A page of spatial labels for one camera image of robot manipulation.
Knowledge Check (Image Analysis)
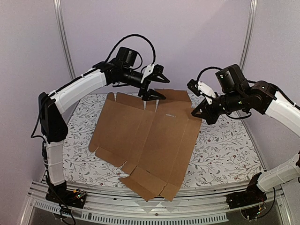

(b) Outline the brown cardboard box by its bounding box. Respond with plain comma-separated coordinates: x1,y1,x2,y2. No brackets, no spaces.
89,89,202,201

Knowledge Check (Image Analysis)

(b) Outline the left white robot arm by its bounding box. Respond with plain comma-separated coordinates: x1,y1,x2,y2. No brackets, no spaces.
37,59,169,203

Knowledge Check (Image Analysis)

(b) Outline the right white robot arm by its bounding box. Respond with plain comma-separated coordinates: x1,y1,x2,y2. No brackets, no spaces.
187,80,300,204

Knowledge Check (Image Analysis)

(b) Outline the floral patterned table mat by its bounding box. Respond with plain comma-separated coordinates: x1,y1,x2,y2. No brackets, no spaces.
63,94,264,188

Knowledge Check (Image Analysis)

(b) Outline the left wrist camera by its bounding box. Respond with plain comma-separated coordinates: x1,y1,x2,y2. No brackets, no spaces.
116,47,138,67

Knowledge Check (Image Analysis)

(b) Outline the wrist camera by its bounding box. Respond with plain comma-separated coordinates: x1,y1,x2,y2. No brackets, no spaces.
215,64,249,94
116,47,138,67

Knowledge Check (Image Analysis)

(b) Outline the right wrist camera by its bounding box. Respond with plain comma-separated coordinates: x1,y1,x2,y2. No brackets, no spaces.
215,64,249,94

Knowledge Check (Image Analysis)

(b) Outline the left black camera cable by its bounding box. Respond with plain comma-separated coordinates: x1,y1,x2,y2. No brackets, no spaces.
106,34,157,68

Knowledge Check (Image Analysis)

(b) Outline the black camera cable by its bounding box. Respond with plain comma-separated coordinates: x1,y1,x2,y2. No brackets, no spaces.
195,67,223,83
106,34,157,68

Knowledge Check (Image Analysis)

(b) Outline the right black camera cable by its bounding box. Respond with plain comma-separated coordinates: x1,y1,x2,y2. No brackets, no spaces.
195,67,223,83

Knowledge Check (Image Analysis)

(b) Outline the left aluminium frame post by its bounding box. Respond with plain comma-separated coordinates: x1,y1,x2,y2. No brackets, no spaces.
53,0,75,80

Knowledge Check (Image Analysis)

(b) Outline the aluminium frame post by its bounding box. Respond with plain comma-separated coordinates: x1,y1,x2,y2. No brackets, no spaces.
53,0,75,80
240,0,258,71

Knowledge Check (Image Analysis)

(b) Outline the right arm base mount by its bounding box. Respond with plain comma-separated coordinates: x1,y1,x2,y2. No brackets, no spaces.
226,172,267,209

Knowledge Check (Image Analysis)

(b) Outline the front aluminium rail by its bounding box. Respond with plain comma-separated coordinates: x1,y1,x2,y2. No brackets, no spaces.
20,180,291,225

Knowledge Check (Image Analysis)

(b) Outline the right aluminium frame post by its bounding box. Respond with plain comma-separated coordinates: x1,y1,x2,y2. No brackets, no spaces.
240,0,258,71

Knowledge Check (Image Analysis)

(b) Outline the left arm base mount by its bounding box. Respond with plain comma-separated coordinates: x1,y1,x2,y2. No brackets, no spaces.
45,185,87,209

